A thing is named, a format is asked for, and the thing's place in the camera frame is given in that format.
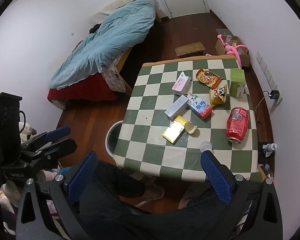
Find clear plastic lid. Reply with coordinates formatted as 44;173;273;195
199;141;212;153

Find red soda can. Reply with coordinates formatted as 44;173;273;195
226;107;249;143

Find thin power cable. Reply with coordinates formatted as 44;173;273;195
254;91;270;124

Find red bed cover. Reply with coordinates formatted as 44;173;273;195
47;72;118;103

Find pink plush toy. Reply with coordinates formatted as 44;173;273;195
217;34;248;68

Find clear bottle on floor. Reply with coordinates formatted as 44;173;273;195
262;142;277;155

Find white round trash bin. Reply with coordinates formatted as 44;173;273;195
105;120;124;157

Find patterned bed sheet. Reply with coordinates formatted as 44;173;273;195
101;62;127;93

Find pink white carton box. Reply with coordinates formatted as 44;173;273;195
172;71;192;95

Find green white carton box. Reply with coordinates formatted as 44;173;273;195
229;68;246;98

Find beige slipper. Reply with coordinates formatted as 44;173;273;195
134;180;165;207
177;185;203;209

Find brown cardboard box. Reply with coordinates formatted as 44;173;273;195
215;29;251;67

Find white blue slim box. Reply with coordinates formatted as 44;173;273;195
164;94;189;120

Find yellow panda snack packet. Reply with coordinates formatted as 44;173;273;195
209;84;228;108

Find orange snack packet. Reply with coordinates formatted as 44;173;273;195
195;68;223;88

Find small wooden stool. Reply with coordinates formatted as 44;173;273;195
175;42;206;58

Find gold foil box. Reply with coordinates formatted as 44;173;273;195
162;115;188;145

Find blue red milk carton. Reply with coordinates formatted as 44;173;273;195
187;94;212;120

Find green white checkered tablecloth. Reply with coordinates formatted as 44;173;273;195
112;57;263;183

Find person's black trousers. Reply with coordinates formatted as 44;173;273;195
62;160;243;240

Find wooden bed frame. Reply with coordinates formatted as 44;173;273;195
115;47;134;97

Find light blue duvet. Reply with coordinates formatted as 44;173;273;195
49;0;157;90

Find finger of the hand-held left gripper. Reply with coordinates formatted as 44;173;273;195
22;138;77;164
20;126;72;151

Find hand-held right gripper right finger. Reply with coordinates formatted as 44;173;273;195
200;150;283;240

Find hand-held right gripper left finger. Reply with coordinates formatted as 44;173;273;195
15;151;98;240

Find beige mattress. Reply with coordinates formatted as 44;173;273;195
91;0;155;23

